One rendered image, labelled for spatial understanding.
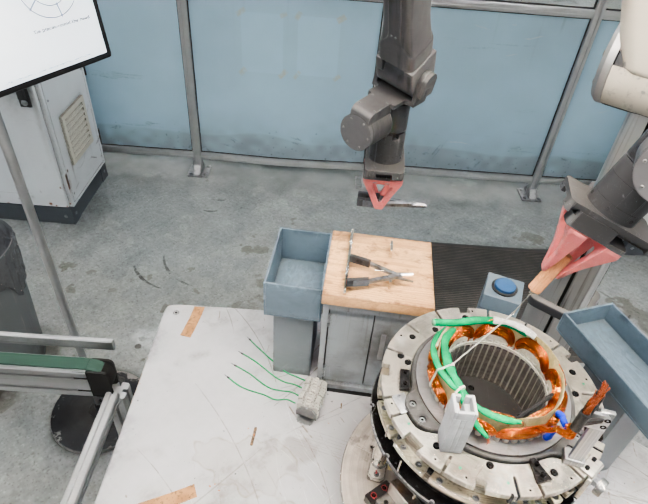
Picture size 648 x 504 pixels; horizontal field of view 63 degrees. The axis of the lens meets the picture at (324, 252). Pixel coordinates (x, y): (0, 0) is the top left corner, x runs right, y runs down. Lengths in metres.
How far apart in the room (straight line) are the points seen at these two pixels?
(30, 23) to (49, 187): 1.67
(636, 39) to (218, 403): 0.98
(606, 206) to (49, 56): 1.11
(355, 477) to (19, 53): 1.06
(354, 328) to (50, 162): 2.07
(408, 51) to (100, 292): 2.04
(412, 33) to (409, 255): 0.45
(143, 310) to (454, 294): 1.41
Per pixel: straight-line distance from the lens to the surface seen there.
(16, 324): 2.16
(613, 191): 0.61
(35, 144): 2.80
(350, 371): 1.11
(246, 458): 1.08
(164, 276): 2.58
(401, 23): 0.75
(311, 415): 1.10
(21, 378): 1.37
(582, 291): 1.23
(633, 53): 0.99
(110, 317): 2.45
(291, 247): 1.11
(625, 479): 1.24
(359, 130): 0.80
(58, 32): 1.35
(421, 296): 0.97
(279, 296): 0.97
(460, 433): 0.71
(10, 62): 1.29
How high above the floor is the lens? 1.72
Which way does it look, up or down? 40 degrees down
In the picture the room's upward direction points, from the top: 5 degrees clockwise
